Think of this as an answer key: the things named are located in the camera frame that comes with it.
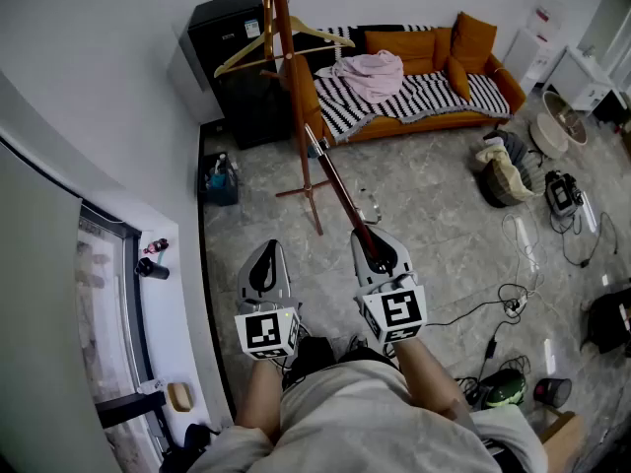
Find black mug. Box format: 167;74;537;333
134;256;171;282

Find white cabinet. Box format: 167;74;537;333
503;0;569;94

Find spare hand-held gripper device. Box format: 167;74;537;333
543;169;587;219

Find black mini fridge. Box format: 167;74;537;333
177;0;293;151

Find wooden stool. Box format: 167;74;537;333
538;409;587;446

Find green black helmet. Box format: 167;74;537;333
479;368;527;410

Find dark red reaching pole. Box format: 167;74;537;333
303;123;384;266

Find black mesh waste bin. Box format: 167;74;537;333
533;376;574;410

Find wooden soap tray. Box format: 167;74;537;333
166;381;194;414

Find black box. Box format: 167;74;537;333
580;287;631;355

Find black bag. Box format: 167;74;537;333
182;423;221;457

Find person's left forearm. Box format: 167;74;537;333
235;355;290;445

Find person's light grey shirt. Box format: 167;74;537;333
186;360;549;473

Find white cable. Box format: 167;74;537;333
501;212;549;298

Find small orange cushion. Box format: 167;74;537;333
446;55;473;102

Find light wooden clothes hanger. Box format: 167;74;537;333
213;15;357;79

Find person's black trousers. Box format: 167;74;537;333
283;333;395;389

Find brown wooden coat stand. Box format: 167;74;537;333
259;0;331;237

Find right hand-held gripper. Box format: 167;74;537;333
350;228;429;349

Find thin black cable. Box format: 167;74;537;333
548;211;620;269

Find black basket with bottles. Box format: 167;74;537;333
198;152;242;208

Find black cable with power strip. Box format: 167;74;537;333
425;283;532;328

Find dark laundry basket with clothes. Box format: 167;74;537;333
474;129;544;210

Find person's right forearm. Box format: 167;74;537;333
391;336;472;421

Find black white striped blanket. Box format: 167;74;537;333
313;24;514;146

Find orange sofa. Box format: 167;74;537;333
294;11;527;146

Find white side table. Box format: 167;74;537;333
541;44;618;113

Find silver metal hook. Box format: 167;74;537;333
358;187;385;226

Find large orange cushion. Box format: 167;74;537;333
450;11;499;74

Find black window frame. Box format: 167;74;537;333
76;203;170;455

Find pink crumpled garment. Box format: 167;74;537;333
330;49;405;104

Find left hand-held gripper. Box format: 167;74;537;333
234;238;303;363

